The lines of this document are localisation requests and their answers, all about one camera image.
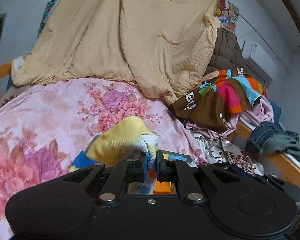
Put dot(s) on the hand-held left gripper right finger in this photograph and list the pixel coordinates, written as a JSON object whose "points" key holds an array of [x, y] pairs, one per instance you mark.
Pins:
{"points": [[162, 170]]}

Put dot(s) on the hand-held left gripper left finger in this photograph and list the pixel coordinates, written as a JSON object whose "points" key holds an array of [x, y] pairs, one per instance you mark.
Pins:
{"points": [[145, 166]]}

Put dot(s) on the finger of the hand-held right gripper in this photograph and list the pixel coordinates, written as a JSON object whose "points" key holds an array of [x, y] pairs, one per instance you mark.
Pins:
{"points": [[242, 170]]}

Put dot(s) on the orange ribbed sock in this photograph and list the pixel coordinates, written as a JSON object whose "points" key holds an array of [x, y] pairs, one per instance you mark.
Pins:
{"points": [[162, 188]]}

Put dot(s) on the grey shallow box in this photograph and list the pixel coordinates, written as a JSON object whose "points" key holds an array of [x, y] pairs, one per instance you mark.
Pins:
{"points": [[177, 152]]}

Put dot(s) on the yellow striped cloth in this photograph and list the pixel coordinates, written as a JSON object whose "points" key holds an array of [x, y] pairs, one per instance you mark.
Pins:
{"points": [[120, 140]]}

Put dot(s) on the damask patterned sheet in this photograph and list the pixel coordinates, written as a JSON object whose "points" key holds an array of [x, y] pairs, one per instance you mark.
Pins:
{"points": [[227, 152]]}

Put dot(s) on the blue denim jeans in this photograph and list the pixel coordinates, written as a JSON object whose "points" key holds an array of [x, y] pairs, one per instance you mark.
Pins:
{"points": [[270, 135]]}

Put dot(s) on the lilac pink cloth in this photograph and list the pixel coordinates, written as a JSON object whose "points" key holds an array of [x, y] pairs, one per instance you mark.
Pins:
{"points": [[260, 110]]}

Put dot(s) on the brown multicolour garment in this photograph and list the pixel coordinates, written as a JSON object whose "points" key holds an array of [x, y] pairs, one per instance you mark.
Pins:
{"points": [[210, 105]]}

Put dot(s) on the pink floral bedsheet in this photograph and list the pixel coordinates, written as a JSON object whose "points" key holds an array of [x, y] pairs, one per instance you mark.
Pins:
{"points": [[52, 110]]}

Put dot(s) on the white air conditioner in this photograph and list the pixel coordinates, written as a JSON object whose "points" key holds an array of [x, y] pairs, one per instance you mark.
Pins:
{"points": [[262, 60]]}

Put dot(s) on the brown quilted blanket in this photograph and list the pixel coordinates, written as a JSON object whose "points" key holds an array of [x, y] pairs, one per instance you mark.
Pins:
{"points": [[225, 52]]}

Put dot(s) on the tan dotted quilt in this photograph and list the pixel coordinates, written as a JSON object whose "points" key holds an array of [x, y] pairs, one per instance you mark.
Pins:
{"points": [[115, 30]]}

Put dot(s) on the colourful patterned cloth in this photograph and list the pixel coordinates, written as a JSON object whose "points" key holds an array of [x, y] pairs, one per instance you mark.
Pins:
{"points": [[227, 12]]}

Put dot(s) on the wooden bed frame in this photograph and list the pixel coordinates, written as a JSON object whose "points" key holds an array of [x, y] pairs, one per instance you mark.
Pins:
{"points": [[285, 162]]}

